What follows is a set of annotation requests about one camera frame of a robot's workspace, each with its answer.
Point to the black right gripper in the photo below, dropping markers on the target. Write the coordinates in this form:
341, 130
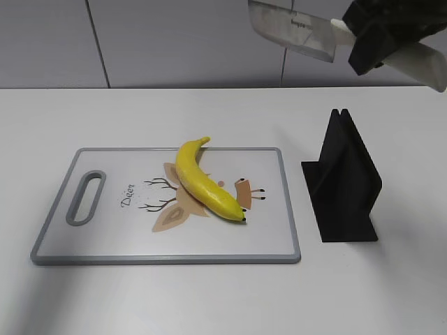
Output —
383, 27

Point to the white-handled kitchen knife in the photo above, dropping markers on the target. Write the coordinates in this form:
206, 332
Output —
318, 38

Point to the yellow plastic banana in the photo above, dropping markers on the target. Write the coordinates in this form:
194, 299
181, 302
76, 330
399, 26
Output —
201, 187

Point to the black knife stand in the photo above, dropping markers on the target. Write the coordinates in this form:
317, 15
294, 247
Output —
343, 184

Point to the white grey-rimmed cutting board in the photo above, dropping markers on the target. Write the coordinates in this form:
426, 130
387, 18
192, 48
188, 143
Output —
124, 206

